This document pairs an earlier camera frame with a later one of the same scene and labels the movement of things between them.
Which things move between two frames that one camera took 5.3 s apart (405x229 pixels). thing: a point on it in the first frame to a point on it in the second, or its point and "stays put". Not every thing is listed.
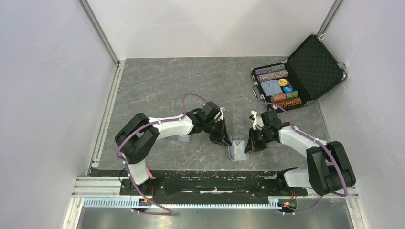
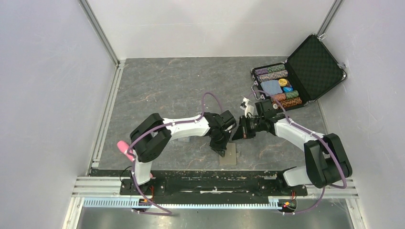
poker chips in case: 273,84 stays put
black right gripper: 256,146 to 239,133
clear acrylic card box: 184,138 stays put
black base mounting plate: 210,187 stays put
